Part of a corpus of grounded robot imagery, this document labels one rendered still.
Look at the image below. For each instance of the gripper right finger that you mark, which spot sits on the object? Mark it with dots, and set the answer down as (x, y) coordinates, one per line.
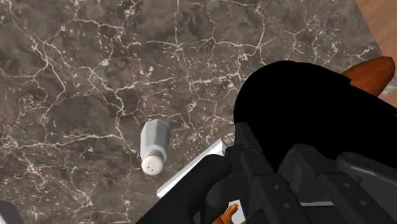
(341, 192)

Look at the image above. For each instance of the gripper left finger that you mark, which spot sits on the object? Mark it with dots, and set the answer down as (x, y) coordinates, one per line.
(263, 192)

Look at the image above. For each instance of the small orange-brown object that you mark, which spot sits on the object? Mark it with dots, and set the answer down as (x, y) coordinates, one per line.
(226, 217)

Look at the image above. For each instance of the white flat slab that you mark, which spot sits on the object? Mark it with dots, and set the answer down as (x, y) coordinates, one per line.
(189, 169)

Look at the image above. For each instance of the large black rounded object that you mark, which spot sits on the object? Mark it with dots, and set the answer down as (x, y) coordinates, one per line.
(310, 105)

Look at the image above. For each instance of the brown rounded object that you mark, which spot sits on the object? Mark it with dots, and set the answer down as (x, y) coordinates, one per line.
(370, 76)

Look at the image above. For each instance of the grey salt shaker white cap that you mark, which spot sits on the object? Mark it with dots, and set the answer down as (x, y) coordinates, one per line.
(154, 142)

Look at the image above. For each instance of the dark grey object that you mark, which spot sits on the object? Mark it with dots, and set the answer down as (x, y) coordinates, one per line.
(9, 214)

